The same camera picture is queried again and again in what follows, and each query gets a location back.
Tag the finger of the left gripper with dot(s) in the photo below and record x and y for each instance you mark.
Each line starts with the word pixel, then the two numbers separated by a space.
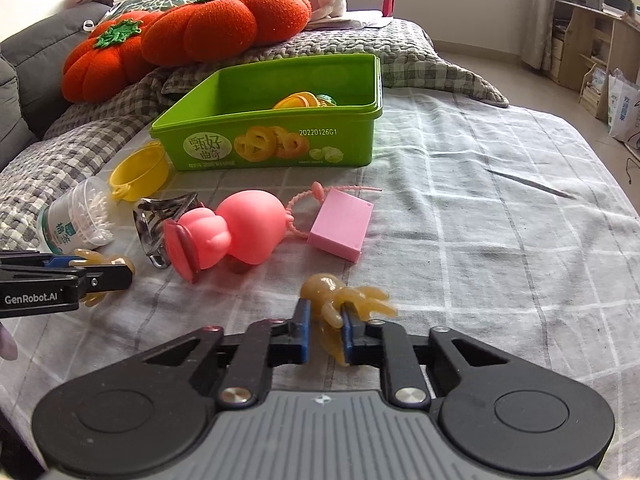
pixel 102 277

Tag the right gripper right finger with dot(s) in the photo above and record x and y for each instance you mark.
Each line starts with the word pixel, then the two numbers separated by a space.
pixel 397 355

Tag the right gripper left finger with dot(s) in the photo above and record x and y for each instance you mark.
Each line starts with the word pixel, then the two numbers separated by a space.
pixel 252 356

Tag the clear cotton swab jar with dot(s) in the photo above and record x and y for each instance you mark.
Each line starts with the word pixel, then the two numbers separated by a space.
pixel 82 218

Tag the amber rubber octopus toy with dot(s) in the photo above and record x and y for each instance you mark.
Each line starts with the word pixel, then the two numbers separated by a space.
pixel 330 298

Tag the yellow toy pot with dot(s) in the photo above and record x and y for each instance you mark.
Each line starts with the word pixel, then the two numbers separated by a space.
pixel 141 174

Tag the pink gourd toy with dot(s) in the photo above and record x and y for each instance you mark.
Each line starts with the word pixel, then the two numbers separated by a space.
pixel 246 225

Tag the pink rectangular block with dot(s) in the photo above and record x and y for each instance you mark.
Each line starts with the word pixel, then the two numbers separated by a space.
pixel 341 225

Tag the yellow toy pumpkin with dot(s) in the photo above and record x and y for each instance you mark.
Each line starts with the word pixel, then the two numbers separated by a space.
pixel 301 99

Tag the toy corn cob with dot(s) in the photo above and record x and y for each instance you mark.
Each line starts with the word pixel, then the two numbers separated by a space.
pixel 325 100

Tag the person left hand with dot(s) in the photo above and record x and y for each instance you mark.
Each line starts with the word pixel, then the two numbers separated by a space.
pixel 8 347

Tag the grey checkered quilt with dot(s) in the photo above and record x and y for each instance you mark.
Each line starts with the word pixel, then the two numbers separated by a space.
pixel 86 137

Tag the light grid bedsheet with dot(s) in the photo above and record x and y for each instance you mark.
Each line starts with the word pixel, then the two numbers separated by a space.
pixel 502 224

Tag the grey sofa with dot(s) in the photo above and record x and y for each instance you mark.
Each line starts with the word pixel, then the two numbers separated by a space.
pixel 31 75

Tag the small orange pumpkin cushion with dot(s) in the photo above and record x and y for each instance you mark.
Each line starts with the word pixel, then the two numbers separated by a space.
pixel 109 60

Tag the green plastic cookie box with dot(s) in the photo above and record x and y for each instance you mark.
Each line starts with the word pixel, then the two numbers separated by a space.
pixel 227 121

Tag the large orange pumpkin cushion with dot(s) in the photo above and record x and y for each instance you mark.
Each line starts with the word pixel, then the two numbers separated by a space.
pixel 207 31

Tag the teal patterned pillow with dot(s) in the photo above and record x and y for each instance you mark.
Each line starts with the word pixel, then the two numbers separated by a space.
pixel 141 5

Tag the pink plush rabbit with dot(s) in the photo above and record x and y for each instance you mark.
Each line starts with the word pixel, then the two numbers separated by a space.
pixel 321 9

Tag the pink small chair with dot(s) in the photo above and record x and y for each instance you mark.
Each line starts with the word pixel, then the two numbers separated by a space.
pixel 388 7

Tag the white paper shopping bag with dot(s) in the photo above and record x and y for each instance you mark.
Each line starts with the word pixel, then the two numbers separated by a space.
pixel 623 109

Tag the wooden desk shelf unit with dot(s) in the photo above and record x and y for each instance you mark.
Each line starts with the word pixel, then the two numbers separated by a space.
pixel 591 39

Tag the beige curtain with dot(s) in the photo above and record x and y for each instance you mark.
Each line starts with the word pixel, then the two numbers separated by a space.
pixel 537 42

